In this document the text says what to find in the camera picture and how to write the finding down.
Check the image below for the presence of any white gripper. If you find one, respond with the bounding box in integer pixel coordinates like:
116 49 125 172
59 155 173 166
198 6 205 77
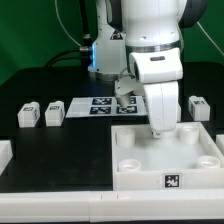
115 48 183 138

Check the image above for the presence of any white square table top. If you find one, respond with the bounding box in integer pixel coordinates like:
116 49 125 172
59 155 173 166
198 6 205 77
111 122 224 191

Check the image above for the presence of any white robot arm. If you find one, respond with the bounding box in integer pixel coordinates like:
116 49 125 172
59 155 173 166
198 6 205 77
89 0 208 138

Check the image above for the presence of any tag sheet with markers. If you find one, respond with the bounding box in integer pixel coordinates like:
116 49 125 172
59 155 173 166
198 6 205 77
66 96 147 118

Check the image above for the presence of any black cable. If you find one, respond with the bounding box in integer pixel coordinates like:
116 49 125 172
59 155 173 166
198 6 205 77
44 0 94 68

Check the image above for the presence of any white right bracket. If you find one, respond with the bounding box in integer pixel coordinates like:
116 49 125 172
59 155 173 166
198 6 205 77
216 134 224 155

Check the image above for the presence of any white bracket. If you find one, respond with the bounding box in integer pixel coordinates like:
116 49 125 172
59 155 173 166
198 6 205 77
0 140 13 175
216 134 224 155

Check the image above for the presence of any white front rail fixture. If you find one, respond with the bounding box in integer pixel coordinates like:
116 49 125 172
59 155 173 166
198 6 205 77
0 189 224 223

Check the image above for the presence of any thin white cable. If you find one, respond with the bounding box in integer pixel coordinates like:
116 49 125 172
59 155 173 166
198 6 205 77
54 0 84 48

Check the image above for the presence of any white left bracket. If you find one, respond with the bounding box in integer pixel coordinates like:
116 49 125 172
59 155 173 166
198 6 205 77
0 140 13 175

